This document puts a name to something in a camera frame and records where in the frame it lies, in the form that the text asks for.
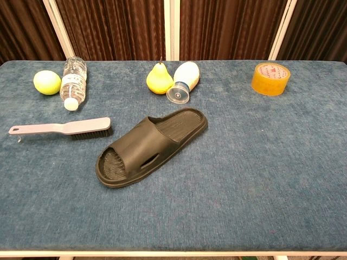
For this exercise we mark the clear plastic water bottle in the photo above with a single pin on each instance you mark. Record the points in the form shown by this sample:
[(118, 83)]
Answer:
[(73, 81)]

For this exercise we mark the yellow packing tape roll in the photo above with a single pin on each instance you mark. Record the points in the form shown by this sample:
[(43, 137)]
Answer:
[(269, 84)]

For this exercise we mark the black rubber slipper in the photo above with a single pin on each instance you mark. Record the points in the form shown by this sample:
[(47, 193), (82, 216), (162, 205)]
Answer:
[(141, 146)]

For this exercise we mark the dark brown curtain panel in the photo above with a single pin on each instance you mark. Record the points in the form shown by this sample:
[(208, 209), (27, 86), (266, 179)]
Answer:
[(24, 27), (114, 27), (230, 27), (320, 27)]

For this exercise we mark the yellow-green ball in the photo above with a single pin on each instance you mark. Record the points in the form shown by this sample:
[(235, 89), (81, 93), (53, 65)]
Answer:
[(47, 82)]

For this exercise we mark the white bottle clear cap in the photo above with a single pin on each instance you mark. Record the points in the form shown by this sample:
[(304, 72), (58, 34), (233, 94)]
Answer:
[(188, 74)]

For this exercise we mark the blue fabric table cover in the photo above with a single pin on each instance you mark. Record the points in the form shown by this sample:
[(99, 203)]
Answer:
[(244, 162)]

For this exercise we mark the white screen frame post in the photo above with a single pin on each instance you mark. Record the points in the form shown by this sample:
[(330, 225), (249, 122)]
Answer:
[(171, 27), (58, 27), (282, 27)]

